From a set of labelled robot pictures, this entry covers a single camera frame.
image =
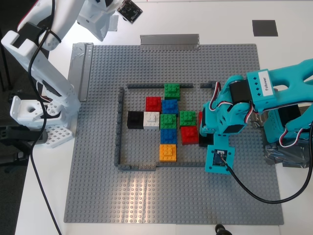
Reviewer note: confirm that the grey Lego baseplate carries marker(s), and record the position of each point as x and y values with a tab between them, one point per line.
171	195

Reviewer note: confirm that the green Lego cube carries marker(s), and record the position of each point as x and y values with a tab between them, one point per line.
168	121
187	118
172	91

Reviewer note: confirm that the short dark grey Lego wall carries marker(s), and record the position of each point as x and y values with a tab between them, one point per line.
206	85

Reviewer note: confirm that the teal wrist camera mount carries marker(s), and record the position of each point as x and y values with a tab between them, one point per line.
212	166

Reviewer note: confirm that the long grey tape strip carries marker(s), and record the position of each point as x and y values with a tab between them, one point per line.
80	71

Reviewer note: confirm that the orange Lego cube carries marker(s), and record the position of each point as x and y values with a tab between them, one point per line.
167	153

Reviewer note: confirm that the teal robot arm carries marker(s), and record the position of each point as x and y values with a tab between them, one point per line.
288	73

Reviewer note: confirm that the black knob object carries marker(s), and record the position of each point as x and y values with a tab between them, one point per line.
222	230

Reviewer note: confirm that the dark grey tape patch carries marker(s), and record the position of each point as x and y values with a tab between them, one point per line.
265	28

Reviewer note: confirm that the black table clamp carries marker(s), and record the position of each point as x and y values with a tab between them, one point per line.
14	135

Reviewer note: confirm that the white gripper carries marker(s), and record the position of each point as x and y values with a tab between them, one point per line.
96	29

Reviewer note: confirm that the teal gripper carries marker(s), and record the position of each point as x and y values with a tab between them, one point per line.
205	137

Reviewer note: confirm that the red Lego cube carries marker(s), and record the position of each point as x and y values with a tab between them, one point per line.
200	120
189	135
153	104

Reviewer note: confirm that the crumpled grey tape wad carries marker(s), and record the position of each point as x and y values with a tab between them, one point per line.
288	156

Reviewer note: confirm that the short grey tape strip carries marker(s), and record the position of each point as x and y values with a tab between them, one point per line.
170	42

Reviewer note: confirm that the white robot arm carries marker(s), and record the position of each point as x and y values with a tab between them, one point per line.
53	80

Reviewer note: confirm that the white Lego cube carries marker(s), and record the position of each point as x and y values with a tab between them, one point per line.
151	120

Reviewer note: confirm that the black Lego cube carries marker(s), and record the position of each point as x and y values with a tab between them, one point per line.
205	140
135	120

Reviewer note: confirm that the blue Lego cube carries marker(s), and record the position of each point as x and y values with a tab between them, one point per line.
170	107
168	136

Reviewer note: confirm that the black wrist camera circuit board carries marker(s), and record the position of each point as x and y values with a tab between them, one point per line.
129	11

